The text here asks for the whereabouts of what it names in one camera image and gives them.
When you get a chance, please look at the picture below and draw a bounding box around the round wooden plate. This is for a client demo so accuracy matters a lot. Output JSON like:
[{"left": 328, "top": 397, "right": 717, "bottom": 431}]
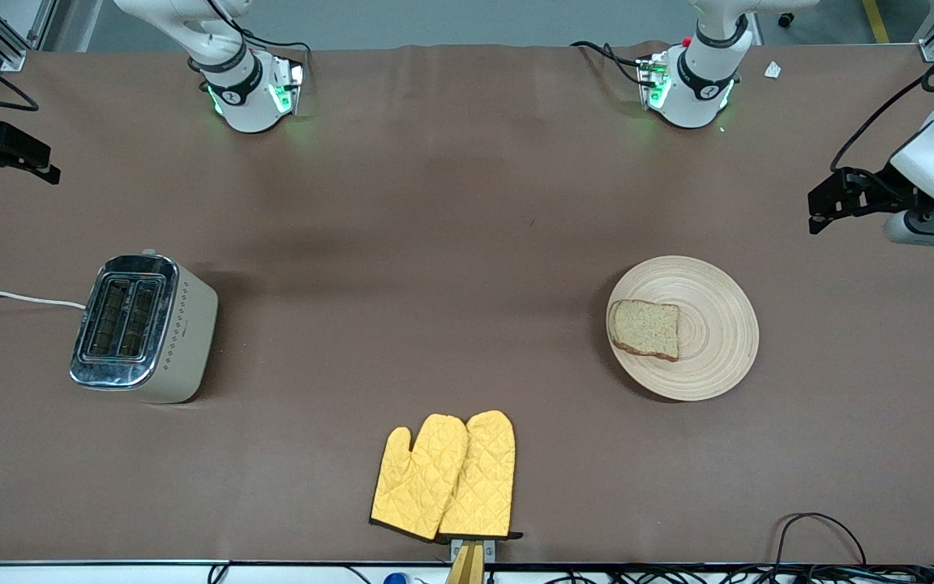
[{"left": 606, "top": 255, "right": 760, "bottom": 402}]

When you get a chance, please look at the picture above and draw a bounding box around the brown toast slice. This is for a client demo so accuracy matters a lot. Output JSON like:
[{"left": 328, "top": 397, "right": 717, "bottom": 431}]
[{"left": 608, "top": 298, "right": 680, "bottom": 362}]

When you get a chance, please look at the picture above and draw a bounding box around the beige chrome toaster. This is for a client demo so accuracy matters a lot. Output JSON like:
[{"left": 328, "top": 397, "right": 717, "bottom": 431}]
[{"left": 70, "top": 249, "right": 219, "bottom": 404}]

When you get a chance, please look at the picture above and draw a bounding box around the brown table cover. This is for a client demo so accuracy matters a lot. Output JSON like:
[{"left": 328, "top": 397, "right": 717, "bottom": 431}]
[{"left": 0, "top": 42, "right": 934, "bottom": 566}]

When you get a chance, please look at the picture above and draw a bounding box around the yellow quilted oven mitt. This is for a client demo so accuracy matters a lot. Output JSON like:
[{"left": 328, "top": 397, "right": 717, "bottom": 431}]
[
  {"left": 439, "top": 410, "right": 523, "bottom": 540},
  {"left": 370, "top": 414, "right": 469, "bottom": 543}
]

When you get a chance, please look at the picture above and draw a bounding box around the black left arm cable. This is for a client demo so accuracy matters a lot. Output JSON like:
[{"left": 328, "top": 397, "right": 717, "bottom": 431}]
[{"left": 830, "top": 36, "right": 934, "bottom": 173}]

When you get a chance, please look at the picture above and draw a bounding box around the white toaster power cord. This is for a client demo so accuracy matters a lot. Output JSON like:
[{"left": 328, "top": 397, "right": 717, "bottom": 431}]
[{"left": 0, "top": 290, "right": 87, "bottom": 310}]

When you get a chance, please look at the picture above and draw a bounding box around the black base power cable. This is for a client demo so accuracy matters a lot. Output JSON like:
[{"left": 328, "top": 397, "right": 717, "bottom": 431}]
[
  {"left": 206, "top": 0, "right": 314, "bottom": 62},
  {"left": 571, "top": 41, "right": 650, "bottom": 86}
]

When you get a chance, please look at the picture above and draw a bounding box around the black looped cable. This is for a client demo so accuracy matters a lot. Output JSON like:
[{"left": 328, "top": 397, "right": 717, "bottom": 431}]
[{"left": 773, "top": 512, "right": 868, "bottom": 569}]

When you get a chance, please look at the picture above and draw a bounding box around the black cable bundle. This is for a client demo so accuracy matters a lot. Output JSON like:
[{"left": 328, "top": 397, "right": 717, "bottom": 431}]
[{"left": 544, "top": 564, "right": 934, "bottom": 584}]

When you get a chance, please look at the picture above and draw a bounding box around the yellow wooden camera mount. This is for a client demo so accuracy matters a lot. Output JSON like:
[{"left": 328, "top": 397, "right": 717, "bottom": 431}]
[{"left": 445, "top": 538, "right": 497, "bottom": 584}]

